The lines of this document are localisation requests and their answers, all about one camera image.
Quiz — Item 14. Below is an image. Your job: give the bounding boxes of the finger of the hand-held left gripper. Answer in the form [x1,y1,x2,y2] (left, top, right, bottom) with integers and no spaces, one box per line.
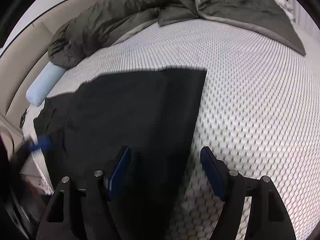
[29,134,51,153]

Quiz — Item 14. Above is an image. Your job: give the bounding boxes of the small dark cord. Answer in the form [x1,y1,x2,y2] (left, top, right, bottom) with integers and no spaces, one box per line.
[19,108,28,128]

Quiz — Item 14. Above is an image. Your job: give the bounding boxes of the crumpled white bedding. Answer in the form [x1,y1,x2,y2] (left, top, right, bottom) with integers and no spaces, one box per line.
[270,0,297,23]

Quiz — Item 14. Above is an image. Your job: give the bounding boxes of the white honeycomb mattress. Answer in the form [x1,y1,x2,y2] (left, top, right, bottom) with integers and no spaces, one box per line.
[20,17,320,240]

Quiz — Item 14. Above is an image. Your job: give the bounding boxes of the black pants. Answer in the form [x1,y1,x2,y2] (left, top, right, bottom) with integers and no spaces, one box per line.
[33,66,208,240]

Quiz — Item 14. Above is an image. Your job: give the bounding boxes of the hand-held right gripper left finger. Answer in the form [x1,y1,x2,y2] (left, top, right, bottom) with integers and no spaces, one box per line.
[36,145,132,240]

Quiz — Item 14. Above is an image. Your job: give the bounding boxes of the light blue bolster pillow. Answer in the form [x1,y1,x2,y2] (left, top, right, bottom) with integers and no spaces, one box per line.
[26,61,68,107]

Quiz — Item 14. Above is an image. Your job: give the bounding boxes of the dark grey duvet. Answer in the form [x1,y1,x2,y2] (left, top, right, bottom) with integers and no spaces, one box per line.
[47,0,307,69]

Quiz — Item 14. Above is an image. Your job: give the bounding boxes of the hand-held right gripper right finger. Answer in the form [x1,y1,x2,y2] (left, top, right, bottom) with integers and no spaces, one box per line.
[200,146,297,240]

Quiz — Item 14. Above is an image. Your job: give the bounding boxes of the beige padded headboard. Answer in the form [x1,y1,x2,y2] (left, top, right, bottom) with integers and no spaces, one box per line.
[0,0,100,120]

